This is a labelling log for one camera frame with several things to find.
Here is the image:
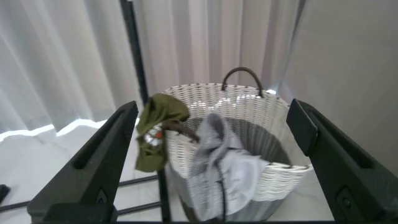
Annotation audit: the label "white curtain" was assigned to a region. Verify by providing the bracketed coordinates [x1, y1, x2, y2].
[0, 0, 308, 135]

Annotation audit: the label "black clothes rack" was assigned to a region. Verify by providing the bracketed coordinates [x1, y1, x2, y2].
[0, 0, 172, 222]

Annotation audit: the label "green printed garment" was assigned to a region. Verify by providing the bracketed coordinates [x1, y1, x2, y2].
[135, 93, 191, 174]

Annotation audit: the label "white laundry basket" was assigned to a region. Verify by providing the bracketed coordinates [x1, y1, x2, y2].
[160, 67, 313, 222]

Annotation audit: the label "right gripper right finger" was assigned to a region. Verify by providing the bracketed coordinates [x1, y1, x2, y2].
[285, 98, 398, 222]

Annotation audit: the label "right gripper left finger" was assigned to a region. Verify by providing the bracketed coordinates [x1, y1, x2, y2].
[27, 100, 139, 222]

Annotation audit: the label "pale grey shorts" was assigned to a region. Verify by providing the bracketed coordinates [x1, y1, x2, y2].
[187, 112, 271, 222]

